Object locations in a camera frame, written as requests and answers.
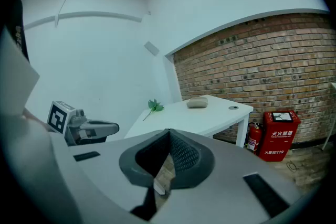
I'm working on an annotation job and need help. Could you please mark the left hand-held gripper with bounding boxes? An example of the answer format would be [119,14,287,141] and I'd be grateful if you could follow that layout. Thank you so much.
[46,100,120,147]

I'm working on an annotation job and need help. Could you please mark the red fire extinguisher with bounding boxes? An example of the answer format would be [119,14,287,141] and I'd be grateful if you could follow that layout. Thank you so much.
[245,122,264,153]

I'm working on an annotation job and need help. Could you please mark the white table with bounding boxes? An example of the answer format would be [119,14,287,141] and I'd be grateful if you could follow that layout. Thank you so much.
[123,94,254,149]

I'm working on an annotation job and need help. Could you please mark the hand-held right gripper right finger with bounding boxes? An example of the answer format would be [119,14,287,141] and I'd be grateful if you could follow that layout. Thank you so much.
[154,129,302,224]

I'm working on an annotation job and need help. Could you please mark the white wall plate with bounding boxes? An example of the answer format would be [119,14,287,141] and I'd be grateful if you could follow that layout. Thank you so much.
[143,41,160,56]

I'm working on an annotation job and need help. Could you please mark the person's left forearm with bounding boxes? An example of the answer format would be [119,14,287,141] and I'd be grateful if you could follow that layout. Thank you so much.
[22,109,49,131]

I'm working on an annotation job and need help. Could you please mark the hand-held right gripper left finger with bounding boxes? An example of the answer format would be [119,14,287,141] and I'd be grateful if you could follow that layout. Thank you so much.
[51,128,171,224]

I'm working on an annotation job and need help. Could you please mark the red fire extinguisher box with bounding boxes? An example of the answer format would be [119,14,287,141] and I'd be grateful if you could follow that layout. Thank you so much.
[258,110,301,163]

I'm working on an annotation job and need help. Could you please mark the green artificial leaf sprig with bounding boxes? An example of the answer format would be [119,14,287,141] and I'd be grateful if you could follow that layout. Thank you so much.
[142,99,165,122]

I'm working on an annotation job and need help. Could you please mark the white wall conduit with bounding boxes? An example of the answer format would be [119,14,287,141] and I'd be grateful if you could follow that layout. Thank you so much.
[23,11,143,30]

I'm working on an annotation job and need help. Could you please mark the person's black shirt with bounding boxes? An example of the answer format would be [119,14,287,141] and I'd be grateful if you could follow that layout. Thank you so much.
[5,0,30,61]

